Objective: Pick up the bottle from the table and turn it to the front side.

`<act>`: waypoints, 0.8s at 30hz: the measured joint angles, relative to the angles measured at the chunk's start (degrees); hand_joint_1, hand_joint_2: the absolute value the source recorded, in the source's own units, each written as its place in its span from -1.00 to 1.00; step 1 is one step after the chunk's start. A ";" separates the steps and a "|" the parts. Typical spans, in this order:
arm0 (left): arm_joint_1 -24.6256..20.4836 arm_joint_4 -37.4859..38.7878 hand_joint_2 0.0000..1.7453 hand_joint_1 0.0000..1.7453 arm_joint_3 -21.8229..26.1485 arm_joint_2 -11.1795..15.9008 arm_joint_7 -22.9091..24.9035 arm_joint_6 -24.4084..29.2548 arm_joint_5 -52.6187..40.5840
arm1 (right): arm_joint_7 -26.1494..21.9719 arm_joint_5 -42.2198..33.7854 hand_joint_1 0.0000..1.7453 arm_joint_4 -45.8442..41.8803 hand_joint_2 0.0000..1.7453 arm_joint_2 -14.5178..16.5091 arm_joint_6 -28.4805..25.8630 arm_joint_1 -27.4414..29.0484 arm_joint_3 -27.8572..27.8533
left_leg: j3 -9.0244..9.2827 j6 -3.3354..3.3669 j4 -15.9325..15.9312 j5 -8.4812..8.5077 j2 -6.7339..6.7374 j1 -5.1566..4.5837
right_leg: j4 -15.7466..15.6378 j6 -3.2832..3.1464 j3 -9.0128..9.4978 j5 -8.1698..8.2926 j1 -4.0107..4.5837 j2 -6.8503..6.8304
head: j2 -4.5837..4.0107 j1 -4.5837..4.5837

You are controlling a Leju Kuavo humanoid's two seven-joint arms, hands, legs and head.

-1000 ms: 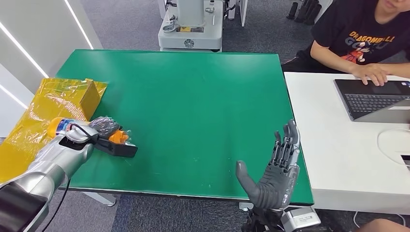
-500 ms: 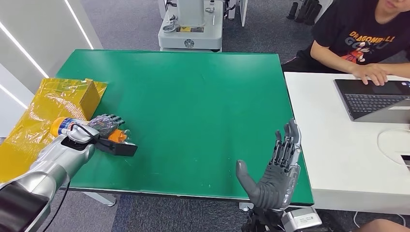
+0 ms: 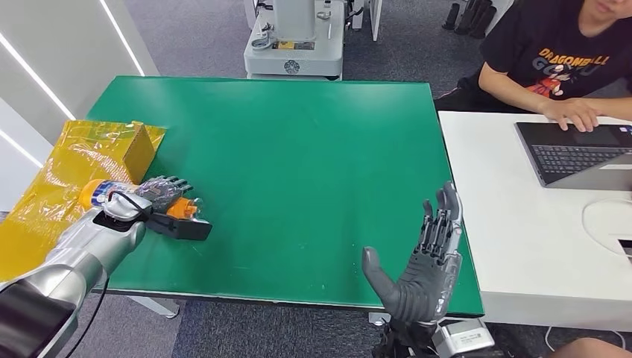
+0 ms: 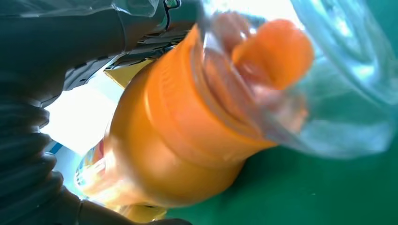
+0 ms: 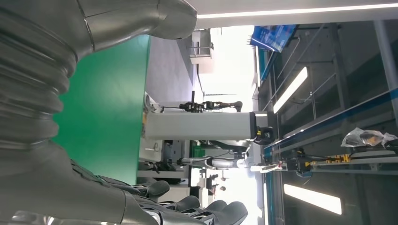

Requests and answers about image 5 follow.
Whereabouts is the blue hanging banner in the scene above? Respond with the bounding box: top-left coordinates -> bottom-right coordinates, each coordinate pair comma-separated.
249,24 -> 297,53

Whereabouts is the yellow black cable carrier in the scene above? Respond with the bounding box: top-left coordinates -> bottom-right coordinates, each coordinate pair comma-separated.
326,153 -> 352,164

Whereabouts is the black yellow camera on column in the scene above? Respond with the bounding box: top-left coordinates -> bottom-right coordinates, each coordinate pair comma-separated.
253,125 -> 276,146

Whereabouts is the green plastic crate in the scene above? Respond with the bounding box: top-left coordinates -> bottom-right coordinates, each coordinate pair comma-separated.
190,145 -> 207,158

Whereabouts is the long ceiling light panel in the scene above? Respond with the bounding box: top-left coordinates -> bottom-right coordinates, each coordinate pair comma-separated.
272,66 -> 309,114
283,183 -> 343,216

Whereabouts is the grey square column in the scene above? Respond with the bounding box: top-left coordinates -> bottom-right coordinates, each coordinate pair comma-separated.
144,112 -> 258,141

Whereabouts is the long ceiling light strip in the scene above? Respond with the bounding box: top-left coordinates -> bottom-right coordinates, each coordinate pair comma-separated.
197,2 -> 398,20

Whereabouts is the plastic wrapped black device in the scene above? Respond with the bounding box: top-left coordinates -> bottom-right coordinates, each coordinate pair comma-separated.
340,127 -> 398,149

